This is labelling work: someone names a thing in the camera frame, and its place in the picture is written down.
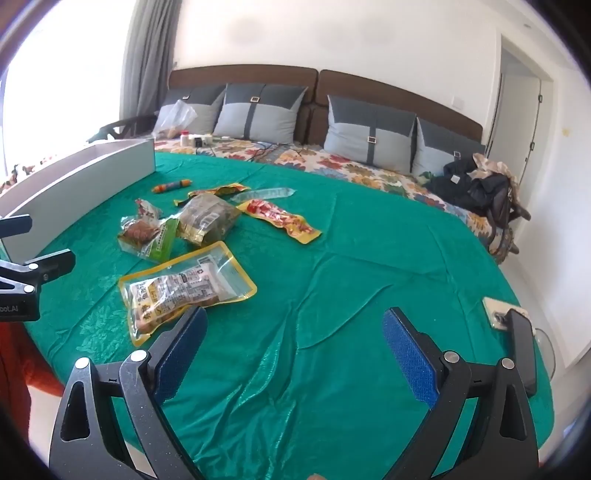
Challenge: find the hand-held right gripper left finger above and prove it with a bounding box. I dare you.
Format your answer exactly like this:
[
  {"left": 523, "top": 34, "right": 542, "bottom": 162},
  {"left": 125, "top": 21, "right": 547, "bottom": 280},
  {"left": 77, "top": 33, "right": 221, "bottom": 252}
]
[{"left": 48, "top": 305, "right": 208, "bottom": 480}]

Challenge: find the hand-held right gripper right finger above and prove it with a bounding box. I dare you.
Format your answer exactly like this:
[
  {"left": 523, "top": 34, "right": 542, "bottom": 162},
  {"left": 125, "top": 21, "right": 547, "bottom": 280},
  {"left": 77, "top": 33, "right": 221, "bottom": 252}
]
[{"left": 381, "top": 307, "right": 541, "bottom": 480}]

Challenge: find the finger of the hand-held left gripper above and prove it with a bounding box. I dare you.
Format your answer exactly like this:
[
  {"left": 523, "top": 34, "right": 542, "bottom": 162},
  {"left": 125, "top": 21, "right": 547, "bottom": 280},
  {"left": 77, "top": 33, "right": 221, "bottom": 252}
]
[
  {"left": 0, "top": 249, "right": 77, "bottom": 296},
  {"left": 0, "top": 215, "right": 33, "bottom": 238}
]

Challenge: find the clear yellow-edged snack packet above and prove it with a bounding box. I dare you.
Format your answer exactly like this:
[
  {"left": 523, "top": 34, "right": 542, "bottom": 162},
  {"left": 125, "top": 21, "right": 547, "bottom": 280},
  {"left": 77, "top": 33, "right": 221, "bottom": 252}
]
[{"left": 119, "top": 241, "right": 258, "bottom": 348}]

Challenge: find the white storage box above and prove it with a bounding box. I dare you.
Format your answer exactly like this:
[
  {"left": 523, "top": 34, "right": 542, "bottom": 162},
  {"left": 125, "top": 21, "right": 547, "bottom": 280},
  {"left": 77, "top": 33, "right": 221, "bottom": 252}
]
[{"left": 0, "top": 138, "right": 157, "bottom": 264}]

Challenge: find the green packet with brown food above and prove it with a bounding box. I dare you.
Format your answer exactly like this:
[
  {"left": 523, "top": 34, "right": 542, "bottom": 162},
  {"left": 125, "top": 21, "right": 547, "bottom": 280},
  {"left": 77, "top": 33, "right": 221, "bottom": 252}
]
[{"left": 117, "top": 217, "right": 181, "bottom": 265}]

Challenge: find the small red white snack packet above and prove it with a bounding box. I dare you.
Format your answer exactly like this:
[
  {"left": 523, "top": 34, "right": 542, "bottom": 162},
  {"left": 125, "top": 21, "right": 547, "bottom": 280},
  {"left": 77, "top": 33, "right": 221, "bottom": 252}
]
[{"left": 135, "top": 198, "right": 164, "bottom": 222}]

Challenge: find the orange sausage stick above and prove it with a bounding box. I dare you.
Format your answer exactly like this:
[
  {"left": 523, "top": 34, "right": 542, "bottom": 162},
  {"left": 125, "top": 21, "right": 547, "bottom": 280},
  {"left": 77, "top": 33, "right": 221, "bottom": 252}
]
[{"left": 152, "top": 179, "right": 191, "bottom": 195}]

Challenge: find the brown snack packet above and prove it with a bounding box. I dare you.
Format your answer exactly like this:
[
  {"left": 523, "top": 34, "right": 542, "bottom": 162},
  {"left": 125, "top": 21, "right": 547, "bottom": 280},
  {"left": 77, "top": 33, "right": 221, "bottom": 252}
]
[{"left": 177, "top": 194, "right": 241, "bottom": 245}]

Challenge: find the red and yellow snack packet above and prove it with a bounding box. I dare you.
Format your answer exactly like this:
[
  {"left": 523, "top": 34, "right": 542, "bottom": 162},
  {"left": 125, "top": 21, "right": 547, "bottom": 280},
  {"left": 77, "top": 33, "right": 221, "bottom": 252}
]
[{"left": 236, "top": 198, "right": 322, "bottom": 245}]

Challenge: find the yellow and green snack packet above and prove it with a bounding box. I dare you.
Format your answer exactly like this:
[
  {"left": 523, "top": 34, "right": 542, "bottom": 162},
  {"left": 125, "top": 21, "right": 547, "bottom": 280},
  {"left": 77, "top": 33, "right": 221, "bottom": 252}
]
[{"left": 173, "top": 183, "right": 251, "bottom": 207}]

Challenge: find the long clear snack packet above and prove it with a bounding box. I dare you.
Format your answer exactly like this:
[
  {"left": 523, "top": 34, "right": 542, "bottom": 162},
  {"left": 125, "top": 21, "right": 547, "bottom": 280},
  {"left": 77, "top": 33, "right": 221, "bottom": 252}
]
[{"left": 230, "top": 187, "right": 296, "bottom": 204}]

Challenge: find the person's left forearm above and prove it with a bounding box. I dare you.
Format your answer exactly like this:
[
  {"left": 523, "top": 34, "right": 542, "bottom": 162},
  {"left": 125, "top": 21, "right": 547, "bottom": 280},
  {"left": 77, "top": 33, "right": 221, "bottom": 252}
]
[{"left": 0, "top": 320, "right": 65, "bottom": 398}]

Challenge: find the white phone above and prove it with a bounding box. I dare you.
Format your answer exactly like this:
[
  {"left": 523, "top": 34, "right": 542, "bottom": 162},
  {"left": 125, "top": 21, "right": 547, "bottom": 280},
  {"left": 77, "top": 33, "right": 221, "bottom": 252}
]
[{"left": 482, "top": 298, "right": 527, "bottom": 330}]

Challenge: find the black remote control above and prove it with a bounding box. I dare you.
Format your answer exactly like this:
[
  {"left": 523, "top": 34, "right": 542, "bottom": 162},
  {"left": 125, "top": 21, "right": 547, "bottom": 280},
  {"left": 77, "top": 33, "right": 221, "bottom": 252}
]
[{"left": 505, "top": 308, "right": 539, "bottom": 398}]

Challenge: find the green blanket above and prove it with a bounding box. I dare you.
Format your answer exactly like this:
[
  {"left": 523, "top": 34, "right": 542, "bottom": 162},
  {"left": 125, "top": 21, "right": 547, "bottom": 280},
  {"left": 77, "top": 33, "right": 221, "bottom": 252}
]
[{"left": 0, "top": 152, "right": 555, "bottom": 480}]

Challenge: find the dark wooden chair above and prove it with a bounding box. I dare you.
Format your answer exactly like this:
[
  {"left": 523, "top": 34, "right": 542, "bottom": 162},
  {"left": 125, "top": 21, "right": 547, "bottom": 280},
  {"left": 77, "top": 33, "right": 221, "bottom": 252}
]
[{"left": 87, "top": 115, "right": 160, "bottom": 141}]

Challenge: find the dark chair with armrest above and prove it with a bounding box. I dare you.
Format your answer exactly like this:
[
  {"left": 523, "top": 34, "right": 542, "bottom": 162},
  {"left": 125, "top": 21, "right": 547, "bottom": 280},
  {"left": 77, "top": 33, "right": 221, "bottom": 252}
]
[{"left": 489, "top": 203, "right": 532, "bottom": 265}]

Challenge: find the black jacket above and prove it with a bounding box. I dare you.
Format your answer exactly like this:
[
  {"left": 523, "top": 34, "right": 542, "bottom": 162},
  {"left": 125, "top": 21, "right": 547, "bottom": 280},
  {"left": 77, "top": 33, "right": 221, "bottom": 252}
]
[{"left": 425, "top": 159, "right": 513, "bottom": 217}]

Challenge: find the clear plastic bag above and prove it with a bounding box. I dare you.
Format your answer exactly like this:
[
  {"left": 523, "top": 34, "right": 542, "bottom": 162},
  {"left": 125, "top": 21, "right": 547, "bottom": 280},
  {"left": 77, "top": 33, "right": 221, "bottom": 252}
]
[{"left": 151, "top": 99, "right": 197, "bottom": 139}]

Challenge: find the beige cloth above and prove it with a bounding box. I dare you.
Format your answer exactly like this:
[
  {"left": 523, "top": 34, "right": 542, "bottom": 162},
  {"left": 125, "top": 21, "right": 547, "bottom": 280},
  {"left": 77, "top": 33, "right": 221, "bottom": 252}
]
[{"left": 471, "top": 152, "right": 522, "bottom": 204}]

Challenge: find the floral bed sheet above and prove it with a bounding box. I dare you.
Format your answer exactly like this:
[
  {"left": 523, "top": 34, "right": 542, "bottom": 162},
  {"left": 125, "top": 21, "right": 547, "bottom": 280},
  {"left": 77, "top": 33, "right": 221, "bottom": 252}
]
[{"left": 0, "top": 134, "right": 522, "bottom": 266}]

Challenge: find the grey curtain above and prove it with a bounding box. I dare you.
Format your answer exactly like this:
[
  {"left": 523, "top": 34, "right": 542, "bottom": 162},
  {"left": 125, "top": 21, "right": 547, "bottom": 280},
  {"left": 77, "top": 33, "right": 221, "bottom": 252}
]
[{"left": 117, "top": 0, "right": 178, "bottom": 125}]

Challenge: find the white door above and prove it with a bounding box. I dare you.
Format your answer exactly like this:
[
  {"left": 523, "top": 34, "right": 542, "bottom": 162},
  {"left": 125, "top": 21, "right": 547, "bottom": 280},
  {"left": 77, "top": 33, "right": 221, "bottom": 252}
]
[{"left": 489, "top": 46, "right": 555, "bottom": 185}]

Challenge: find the brown headboard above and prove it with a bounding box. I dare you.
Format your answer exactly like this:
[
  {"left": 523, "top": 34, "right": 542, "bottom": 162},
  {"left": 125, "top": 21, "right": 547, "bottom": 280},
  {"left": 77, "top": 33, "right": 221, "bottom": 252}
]
[{"left": 167, "top": 65, "right": 485, "bottom": 148}]

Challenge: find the grey strapped pillow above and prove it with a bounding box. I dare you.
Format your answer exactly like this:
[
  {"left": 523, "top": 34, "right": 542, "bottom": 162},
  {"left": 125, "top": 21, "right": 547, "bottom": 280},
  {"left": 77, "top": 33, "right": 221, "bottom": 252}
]
[
  {"left": 411, "top": 117, "right": 488, "bottom": 178},
  {"left": 154, "top": 83, "right": 228, "bottom": 137},
  {"left": 213, "top": 83, "right": 309, "bottom": 145},
  {"left": 323, "top": 95, "right": 417, "bottom": 174}
]

